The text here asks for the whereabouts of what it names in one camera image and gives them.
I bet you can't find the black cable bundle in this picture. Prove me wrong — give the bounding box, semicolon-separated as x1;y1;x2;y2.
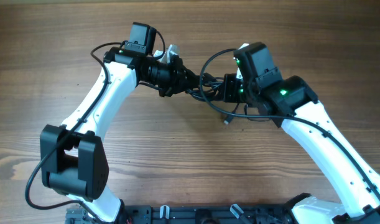
186;73;240;125

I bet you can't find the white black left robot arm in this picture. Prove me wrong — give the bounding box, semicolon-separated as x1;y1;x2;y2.
35;22;199;223

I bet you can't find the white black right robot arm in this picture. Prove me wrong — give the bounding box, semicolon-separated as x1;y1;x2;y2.
223;42;380;223

